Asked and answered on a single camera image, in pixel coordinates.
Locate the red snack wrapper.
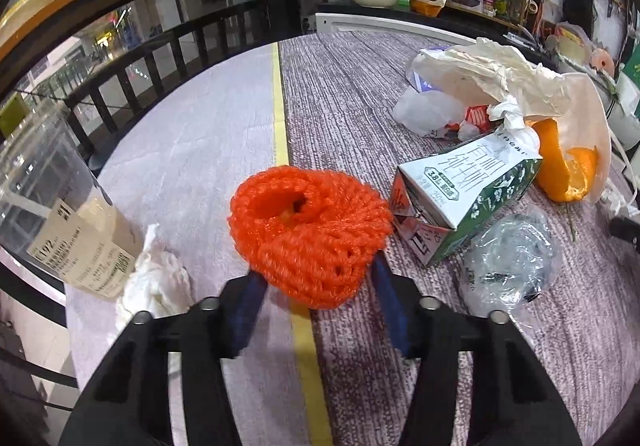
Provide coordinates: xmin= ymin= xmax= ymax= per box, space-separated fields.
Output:
xmin=445 ymin=104 xmax=493 ymax=137

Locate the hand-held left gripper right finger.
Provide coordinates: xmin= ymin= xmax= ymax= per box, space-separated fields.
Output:
xmin=370 ymin=256 xmax=583 ymax=446

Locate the small white plastic bag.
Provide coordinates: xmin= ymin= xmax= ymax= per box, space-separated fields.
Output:
xmin=392 ymin=88 xmax=471 ymax=137

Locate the orange foam fruit net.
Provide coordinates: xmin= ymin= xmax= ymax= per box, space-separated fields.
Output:
xmin=229 ymin=167 xmax=393 ymax=311

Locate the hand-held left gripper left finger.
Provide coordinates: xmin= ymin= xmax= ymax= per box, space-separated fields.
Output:
xmin=59 ymin=273 xmax=268 ymax=446

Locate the plastic bag with yellow box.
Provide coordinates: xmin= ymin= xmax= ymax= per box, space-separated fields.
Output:
xmin=552 ymin=23 xmax=591 ymax=64

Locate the clear crumpled plastic bag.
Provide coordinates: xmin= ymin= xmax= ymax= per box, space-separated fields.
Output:
xmin=457 ymin=213 xmax=558 ymax=319

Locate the pink round toy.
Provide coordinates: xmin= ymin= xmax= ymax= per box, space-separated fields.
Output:
xmin=590 ymin=48 xmax=616 ymax=71

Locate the cream plastic bag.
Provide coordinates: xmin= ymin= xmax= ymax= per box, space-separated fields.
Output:
xmin=415 ymin=38 xmax=613 ymax=204

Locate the clear labelled plastic container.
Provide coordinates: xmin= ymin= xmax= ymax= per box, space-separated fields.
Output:
xmin=0 ymin=113 xmax=143 ymax=301

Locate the purple print plastic bag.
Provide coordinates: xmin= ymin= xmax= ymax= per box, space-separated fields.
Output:
xmin=404 ymin=48 xmax=451 ymax=94

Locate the white crumpled tissue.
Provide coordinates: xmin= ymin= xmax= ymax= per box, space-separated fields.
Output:
xmin=116 ymin=223 xmax=196 ymax=321
xmin=487 ymin=96 xmax=541 ymax=161

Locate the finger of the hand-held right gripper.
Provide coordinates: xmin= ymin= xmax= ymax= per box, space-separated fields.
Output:
xmin=609 ymin=216 xmax=640 ymax=244

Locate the orange peel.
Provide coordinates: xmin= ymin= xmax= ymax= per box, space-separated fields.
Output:
xmin=530 ymin=118 xmax=598 ymax=204

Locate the white printer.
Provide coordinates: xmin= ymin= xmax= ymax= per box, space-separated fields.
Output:
xmin=602 ymin=73 xmax=640 ymax=151

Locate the green and white milk carton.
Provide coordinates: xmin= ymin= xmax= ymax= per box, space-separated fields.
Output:
xmin=390 ymin=128 xmax=543 ymax=269

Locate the yellow plate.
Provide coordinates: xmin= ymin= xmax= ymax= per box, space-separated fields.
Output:
xmin=0 ymin=0 xmax=60 ymax=46

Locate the black railing with wooden ledge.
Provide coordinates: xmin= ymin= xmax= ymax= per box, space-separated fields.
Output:
xmin=0 ymin=0 xmax=361 ymax=177

